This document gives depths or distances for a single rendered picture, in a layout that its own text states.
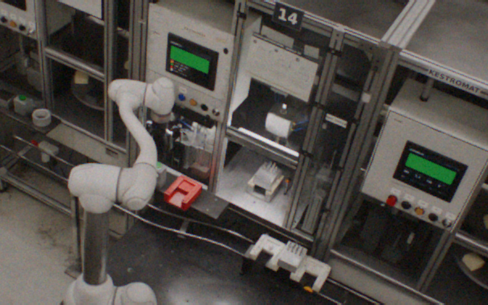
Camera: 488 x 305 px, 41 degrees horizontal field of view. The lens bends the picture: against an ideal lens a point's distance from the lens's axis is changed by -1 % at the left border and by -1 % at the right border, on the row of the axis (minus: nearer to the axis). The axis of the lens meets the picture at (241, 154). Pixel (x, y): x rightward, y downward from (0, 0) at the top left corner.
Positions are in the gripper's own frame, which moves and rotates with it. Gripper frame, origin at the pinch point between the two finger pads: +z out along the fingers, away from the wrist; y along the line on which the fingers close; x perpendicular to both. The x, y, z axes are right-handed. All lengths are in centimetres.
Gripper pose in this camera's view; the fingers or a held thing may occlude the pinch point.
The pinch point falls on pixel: (156, 149)
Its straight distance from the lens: 316.4
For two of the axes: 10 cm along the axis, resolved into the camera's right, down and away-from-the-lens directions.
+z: -1.7, 7.2, 6.8
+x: -4.4, 5.6, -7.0
